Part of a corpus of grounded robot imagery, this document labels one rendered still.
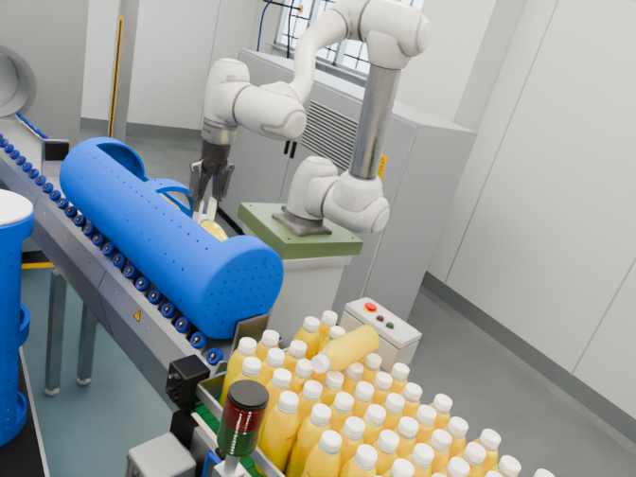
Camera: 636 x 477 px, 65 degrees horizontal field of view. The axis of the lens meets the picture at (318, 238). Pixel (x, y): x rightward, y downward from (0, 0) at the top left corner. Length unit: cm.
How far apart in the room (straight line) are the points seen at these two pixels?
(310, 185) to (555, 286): 230
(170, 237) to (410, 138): 169
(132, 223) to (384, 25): 92
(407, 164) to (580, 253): 139
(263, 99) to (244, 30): 577
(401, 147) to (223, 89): 165
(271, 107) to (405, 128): 166
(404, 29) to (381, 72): 14
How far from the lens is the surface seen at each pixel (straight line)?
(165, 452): 124
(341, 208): 176
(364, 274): 301
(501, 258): 393
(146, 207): 151
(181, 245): 134
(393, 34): 158
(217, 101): 131
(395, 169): 283
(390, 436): 107
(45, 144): 235
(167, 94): 674
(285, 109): 120
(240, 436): 81
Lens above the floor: 177
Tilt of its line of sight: 22 degrees down
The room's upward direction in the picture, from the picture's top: 16 degrees clockwise
